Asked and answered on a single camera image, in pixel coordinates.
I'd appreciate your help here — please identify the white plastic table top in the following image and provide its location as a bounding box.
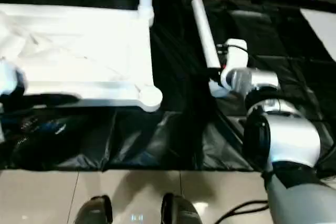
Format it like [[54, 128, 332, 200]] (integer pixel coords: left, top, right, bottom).
[[0, 3, 163, 112]]

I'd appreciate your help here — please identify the black plastic mat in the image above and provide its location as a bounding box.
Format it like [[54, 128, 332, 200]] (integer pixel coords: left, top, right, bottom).
[[0, 0, 336, 172]]

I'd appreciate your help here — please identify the white flat board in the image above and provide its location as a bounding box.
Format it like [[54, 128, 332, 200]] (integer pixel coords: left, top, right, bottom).
[[300, 8, 336, 62]]

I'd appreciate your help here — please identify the dark left robot foot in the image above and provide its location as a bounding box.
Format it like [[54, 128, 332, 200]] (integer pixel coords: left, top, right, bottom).
[[75, 195, 113, 224]]

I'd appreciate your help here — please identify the dark robot foot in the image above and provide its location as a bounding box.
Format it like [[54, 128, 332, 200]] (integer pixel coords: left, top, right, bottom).
[[75, 195, 113, 224], [161, 193, 200, 224]]

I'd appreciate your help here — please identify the dark right robot foot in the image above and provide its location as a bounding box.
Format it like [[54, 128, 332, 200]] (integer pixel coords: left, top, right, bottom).
[[161, 193, 200, 224]]

